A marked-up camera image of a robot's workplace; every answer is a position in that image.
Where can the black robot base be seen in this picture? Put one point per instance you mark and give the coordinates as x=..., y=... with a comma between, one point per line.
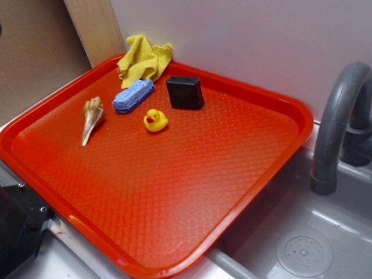
x=24, y=219

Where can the red plastic tray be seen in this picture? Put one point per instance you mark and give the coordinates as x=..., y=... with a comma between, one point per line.
x=154, y=203

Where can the black box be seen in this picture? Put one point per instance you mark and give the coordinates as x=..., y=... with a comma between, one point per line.
x=185, y=92

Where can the yellow rubber duck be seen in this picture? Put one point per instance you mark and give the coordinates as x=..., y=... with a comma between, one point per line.
x=155, y=120

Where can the blue sponge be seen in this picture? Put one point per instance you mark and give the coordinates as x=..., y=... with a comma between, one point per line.
x=130, y=98

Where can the wooden board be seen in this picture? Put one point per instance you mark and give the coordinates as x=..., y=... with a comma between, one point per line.
x=97, y=28

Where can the yellow cloth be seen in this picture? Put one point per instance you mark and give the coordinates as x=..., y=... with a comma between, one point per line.
x=143, y=61

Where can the tan conch seashell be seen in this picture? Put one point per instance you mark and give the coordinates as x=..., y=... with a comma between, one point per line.
x=93, y=114

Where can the grey toy faucet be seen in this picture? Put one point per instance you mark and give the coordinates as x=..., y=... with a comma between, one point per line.
x=345, y=131

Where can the grey plastic sink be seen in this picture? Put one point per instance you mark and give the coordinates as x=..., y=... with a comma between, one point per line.
x=289, y=232

